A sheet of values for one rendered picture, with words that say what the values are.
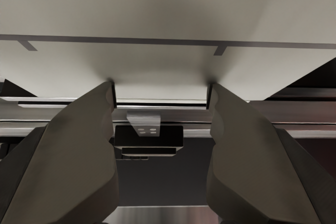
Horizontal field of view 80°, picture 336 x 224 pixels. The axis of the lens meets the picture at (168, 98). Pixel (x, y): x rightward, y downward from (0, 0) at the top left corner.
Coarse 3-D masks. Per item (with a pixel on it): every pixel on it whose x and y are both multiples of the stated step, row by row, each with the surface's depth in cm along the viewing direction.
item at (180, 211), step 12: (108, 216) 15; (120, 216) 15; (132, 216) 15; (144, 216) 15; (156, 216) 15; (168, 216) 15; (180, 216) 15; (192, 216) 15; (204, 216) 15; (216, 216) 15
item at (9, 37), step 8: (24, 40) 8; (32, 40) 8; (40, 40) 8; (48, 40) 8; (56, 40) 8; (64, 40) 8; (72, 40) 8; (80, 40) 8; (88, 40) 8; (96, 40) 8; (104, 40) 8; (112, 40) 8; (120, 40) 8; (128, 40) 8; (136, 40) 8; (144, 40) 8; (152, 40) 8; (160, 40) 8; (168, 40) 8; (176, 40) 8; (184, 40) 8; (192, 40) 8; (200, 40) 8; (208, 40) 8; (216, 40) 8; (224, 40) 8; (320, 48) 9; (328, 48) 9
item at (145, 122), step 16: (128, 112) 21; (144, 112) 21; (160, 112) 21; (128, 128) 35; (144, 128) 27; (160, 128) 35; (176, 128) 36; (128, 144) 34; (144, 144) 34; (160, 144) 35; (176, 144) 35
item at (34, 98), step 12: (12, 84) 16; (0, 96) 16; (12, 96) 16; (24, 96) 16; (36, 96) 16; (132, 108) 19; (144, 108) 19; (156, 108) 19; (168, 108) 19; (180, 108) 19; (192, 108) 19; (204, 108) 19
